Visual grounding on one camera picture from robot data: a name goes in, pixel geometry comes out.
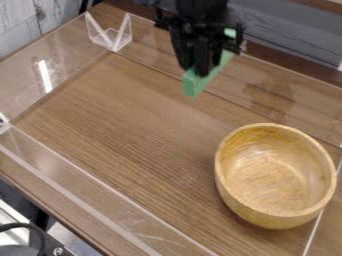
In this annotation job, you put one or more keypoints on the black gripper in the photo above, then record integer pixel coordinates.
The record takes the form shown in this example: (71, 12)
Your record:
(182, 16)

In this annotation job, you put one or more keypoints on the green rectangular block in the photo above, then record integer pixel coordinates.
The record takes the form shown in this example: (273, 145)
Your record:
(195, 84)

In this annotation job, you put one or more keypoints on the brown wooden bowl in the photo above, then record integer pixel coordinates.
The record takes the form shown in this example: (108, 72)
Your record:
(274, 174)

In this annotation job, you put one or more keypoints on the black metal base plate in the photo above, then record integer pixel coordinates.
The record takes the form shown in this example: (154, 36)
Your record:
(54, 247)

